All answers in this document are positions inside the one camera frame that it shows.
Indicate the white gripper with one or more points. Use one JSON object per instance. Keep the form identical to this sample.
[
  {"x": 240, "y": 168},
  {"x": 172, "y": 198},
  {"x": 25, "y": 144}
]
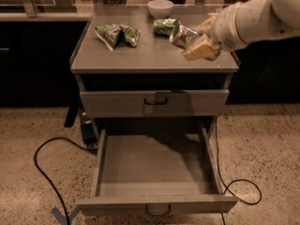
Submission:
[{"x": 224, "y": 31}]

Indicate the green crumpled chip bag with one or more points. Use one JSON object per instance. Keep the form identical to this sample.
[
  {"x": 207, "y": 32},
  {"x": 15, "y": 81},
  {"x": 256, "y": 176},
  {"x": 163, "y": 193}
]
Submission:
[{"x": 164, "y": 27}]

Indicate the blue power box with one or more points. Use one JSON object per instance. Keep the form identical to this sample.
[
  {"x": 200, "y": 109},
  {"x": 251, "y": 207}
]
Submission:
[{"x": 88, "y": 134}]

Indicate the open grey middle drawer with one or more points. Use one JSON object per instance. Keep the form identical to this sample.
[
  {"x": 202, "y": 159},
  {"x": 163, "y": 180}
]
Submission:
[{"x": 155, "y": 175}]

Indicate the closed grey top drawer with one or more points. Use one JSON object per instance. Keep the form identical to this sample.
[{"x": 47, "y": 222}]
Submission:
[{"x": 100, "y": 104}]

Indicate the white ceramic bowl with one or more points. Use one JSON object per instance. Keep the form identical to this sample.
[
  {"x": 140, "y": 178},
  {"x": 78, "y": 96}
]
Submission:
[{"x": 160, "y": 8}]

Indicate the green white snack bag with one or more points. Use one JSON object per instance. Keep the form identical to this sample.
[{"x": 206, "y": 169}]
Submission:
[{"x": 112, "y": 34}]

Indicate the grey drawer cabinet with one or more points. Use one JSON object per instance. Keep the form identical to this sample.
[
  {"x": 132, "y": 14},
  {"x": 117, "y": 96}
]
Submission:
[{"x": 153, "y": 65}]

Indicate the silver blue redbull can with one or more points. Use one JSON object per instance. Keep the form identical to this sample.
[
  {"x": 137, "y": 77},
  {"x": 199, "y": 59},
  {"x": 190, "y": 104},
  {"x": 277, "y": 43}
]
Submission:
[{"x": 181, "y": 36}]

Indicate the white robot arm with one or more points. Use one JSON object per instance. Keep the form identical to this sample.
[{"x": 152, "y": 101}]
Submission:
[{"x": 243, "y": 23}]

